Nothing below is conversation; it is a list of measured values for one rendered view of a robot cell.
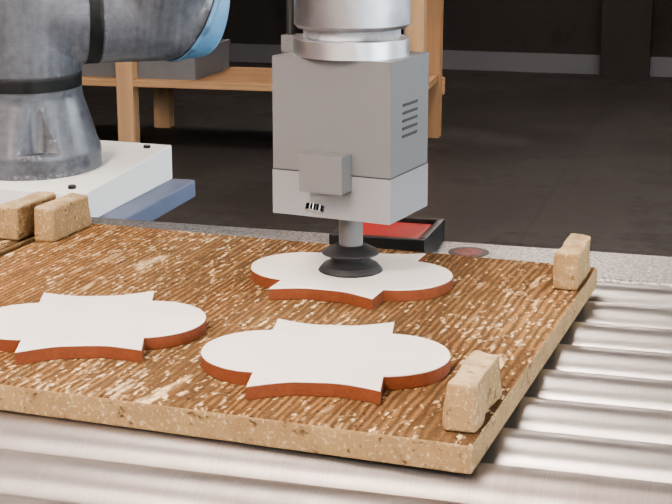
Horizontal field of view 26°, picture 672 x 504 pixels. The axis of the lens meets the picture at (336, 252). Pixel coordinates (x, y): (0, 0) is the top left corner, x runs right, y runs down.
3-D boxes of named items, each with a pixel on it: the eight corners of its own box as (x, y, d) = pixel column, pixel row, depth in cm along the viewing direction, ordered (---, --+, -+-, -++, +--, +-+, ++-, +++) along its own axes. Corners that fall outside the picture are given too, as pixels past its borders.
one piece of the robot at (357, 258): (311, 238, 96) (311, 267, 97) (365, 244, 95) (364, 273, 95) (336, 225, 100) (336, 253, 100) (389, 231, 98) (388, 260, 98)
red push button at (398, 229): (361, 235, 119) (361, 218, 119) (433, 240, 118) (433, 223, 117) (341, 253, 114) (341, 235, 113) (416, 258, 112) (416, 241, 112)
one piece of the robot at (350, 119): (240, 0, 90) (244, 256, 94) (372, 5, 86) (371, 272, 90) (311, -10, 98) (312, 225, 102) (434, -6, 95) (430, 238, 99)
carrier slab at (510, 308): (79, 241, 115) (78, 221, 115) (596, 288, 102) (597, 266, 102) (-224, 380, 83) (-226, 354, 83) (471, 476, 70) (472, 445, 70)
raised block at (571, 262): (568, 269, 101) (569, 229, 100) (593, 271, 101) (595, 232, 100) (551, 291, 96) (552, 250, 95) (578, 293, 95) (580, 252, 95)
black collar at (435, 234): (354, 232, 120) (354, 212, 120) (444, 238, 118) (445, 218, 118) (328, 255, 113) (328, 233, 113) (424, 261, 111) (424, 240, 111)
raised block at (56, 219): (72, 224, 114) (70, 190, 113) (93, 226, 113) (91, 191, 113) (32, 242, 109) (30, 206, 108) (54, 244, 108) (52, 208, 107)
